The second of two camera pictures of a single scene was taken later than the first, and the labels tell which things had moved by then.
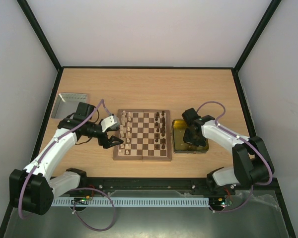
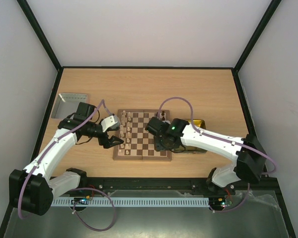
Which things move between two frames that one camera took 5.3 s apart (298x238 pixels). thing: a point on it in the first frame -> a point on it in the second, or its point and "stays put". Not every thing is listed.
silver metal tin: (67, 103) stays put
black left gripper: (108, 144) stays put
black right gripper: (193, 136) -> (151, 125)
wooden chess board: (146, 134) stays put
